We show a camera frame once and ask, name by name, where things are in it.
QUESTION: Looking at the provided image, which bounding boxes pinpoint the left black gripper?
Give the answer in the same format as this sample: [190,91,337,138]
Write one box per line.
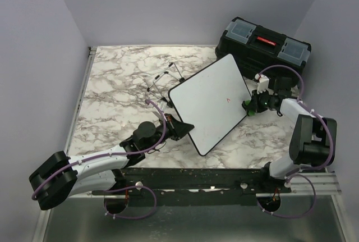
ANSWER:
[144,114,195,153]

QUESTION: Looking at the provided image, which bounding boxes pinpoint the green black whiteboard eraser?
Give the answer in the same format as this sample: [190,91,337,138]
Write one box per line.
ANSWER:
[242,100,255,116]

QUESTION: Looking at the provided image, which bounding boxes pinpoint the white whiteboard with red writing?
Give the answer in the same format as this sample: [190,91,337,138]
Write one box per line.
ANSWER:
[168,54,251,156]

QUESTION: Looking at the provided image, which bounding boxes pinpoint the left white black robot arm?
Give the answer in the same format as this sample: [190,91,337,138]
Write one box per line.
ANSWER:
[29,114,195,211]

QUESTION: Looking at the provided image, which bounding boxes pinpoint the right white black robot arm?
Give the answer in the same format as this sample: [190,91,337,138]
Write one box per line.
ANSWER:
[242,74,337,193]

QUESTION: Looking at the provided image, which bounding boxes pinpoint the black plastic toolbox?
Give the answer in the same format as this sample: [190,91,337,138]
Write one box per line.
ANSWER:
[215,17,311,79]

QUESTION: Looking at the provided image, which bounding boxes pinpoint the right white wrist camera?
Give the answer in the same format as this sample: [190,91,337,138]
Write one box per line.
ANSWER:
[255,74,270,94]

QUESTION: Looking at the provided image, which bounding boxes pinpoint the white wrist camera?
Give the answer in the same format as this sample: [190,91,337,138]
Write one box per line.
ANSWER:
[255,74,270,94]
[153,100,167,120]

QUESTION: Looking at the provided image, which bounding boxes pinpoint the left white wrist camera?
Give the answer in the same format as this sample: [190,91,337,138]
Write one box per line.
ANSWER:
[153,100,167,120]

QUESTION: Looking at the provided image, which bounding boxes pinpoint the black wire easel stand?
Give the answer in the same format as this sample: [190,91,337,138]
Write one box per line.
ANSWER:
[146,62,185,108]

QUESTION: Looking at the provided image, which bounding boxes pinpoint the black front mounting rail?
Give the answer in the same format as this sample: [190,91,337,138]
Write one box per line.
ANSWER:
[57,163,305,208]

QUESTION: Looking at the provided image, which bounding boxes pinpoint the aluminium frame extrusion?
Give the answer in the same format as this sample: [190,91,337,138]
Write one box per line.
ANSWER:
[30,47,343,242]

